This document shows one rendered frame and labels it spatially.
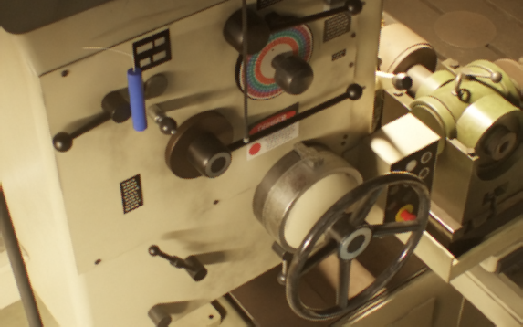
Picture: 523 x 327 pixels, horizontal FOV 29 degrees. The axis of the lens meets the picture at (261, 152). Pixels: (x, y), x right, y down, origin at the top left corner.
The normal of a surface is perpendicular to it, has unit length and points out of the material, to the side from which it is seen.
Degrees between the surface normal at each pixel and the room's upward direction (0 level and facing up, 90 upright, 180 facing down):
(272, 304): 0
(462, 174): 90
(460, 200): 90
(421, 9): 0
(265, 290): 0
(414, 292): 90
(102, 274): 90
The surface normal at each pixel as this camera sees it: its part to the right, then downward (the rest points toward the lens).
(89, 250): 0.58, 0.56
